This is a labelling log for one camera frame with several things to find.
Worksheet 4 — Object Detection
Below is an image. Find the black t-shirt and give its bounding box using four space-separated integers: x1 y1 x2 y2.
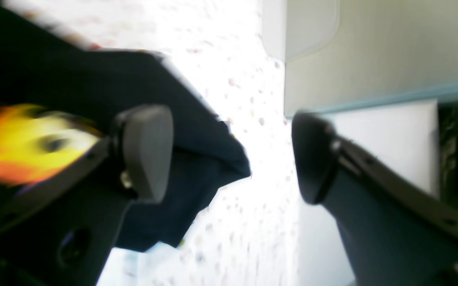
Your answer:
0 4 251 252

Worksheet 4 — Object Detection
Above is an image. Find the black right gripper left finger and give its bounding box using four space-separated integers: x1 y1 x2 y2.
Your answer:
0 104 173 286

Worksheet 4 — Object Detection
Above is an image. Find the terrazzo pattern table cloth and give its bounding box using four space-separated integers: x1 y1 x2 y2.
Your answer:
2 0 357 286

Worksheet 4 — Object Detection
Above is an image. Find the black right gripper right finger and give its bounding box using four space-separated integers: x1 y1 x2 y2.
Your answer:
291 112 458 286

